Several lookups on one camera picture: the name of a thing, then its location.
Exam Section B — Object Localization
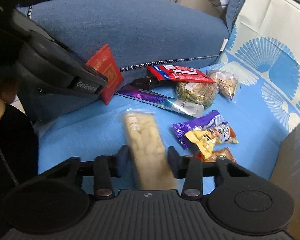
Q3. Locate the yellow snack packet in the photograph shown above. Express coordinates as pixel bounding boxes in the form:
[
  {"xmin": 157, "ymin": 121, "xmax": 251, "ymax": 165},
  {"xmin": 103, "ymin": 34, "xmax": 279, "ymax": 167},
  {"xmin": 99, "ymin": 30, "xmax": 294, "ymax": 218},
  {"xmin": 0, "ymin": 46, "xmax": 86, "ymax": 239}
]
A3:
[{"xmin": 185, "ymin": 124, "xmax": 239, "ymax": 158}]

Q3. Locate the beige nut bar packet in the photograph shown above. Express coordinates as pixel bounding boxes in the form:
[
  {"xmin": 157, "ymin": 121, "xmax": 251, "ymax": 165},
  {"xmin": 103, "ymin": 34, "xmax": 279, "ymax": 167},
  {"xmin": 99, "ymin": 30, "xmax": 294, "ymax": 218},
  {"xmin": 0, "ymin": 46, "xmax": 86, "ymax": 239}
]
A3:
[{"xmin": 123, "ymin": 111, "xmax": 177, "ymax": 190}]

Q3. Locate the red orange snack bar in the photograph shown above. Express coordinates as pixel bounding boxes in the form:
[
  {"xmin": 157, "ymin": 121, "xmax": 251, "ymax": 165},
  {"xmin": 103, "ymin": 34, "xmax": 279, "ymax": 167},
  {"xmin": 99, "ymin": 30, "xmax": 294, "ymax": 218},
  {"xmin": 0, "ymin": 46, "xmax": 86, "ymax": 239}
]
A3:
[{"xmin": 196, "ymin": 147, "xmax": 237, "ymax": 163}]

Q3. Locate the purple chocolate bar wrapper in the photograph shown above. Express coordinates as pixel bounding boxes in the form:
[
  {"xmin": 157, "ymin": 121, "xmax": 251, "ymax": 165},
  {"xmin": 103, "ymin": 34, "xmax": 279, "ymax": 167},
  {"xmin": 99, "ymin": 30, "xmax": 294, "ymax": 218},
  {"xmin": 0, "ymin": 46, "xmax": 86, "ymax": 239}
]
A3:
[{"xmin": 172, "ymin": 110, "xmax": 228, "ymax": 150}]

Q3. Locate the purple silver long snack bar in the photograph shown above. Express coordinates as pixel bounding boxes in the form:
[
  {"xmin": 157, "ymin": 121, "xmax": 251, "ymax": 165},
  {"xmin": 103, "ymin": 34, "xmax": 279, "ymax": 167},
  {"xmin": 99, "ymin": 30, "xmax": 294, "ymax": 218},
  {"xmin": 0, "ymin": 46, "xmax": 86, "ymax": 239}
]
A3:
[{"xmin": 116, "ymin": 85, "xmax": 204, "ymax": 118}]

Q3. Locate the green seed brittle packet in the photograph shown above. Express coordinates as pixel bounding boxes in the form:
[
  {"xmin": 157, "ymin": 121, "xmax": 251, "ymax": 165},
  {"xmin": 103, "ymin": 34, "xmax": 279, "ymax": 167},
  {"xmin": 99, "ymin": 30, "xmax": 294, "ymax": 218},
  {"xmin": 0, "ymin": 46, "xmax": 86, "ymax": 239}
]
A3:
[{"xmin": 175, "ymin": 82, "xmax": 218, "ymax": 108}]

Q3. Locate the red snack box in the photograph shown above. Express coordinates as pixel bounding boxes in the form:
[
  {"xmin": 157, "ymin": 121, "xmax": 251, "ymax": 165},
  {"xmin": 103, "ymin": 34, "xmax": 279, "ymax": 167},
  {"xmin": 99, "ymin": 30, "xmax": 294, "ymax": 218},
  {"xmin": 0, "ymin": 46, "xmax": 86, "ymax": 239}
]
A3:
[{"xmin": 86, "ymin": 44, "xmax": 124, "ymax": 105}]

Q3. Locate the clear peanut brittle packet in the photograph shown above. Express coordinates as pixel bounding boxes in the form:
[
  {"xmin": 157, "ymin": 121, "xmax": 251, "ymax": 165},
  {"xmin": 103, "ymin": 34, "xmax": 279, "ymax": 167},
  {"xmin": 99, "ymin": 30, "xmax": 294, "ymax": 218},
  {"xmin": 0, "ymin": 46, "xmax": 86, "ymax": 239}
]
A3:
[{"xmin": 207, "ymin": 70, "xmax": 241, "ymax": 101}]

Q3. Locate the dark brown cracker packet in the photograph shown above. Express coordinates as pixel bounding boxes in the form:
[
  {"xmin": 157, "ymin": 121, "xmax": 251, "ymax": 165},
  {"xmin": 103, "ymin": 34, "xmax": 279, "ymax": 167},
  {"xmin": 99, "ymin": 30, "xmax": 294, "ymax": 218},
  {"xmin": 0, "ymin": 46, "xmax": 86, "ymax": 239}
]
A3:
[{"xmin": 131, "ymin": 76, "xmax": 162, "ymax": 90}]

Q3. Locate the red wafer packet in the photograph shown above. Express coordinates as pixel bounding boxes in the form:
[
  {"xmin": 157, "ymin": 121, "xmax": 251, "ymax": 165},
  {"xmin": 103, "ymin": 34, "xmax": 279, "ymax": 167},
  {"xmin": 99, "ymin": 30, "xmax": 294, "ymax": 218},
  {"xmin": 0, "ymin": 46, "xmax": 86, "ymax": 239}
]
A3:
[{"xmin": 147, "ymin": 65, "xmax": 214, "ymax": 83}]

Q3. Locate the brown cardboard box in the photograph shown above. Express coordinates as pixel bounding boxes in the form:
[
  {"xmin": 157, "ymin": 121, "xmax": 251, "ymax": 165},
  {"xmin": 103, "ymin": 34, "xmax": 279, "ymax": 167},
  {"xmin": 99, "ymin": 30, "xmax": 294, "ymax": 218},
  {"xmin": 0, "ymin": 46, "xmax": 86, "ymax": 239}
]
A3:
[{"xmin": 270, "ymin": 124, "xmax": 300, "ymax": 239}]

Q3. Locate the blue sofa armrest cushion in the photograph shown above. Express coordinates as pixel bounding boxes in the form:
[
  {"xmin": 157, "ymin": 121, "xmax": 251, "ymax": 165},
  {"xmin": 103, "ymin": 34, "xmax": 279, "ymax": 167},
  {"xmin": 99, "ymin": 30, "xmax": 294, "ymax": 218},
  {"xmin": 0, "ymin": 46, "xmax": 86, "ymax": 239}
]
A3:
[{"xmin": 18, "ymin": 0, "xmax": 229, "ymax": 84}]

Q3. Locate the blue white patterned sofa cover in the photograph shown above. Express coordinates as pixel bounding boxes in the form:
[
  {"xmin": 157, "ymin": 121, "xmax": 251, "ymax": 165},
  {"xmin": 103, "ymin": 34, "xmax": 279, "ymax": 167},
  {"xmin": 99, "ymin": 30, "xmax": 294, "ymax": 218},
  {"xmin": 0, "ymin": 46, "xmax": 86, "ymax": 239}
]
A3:
[{"xmin": 39, "ymin": 0, "xmax": 300, "ymax": 179}]

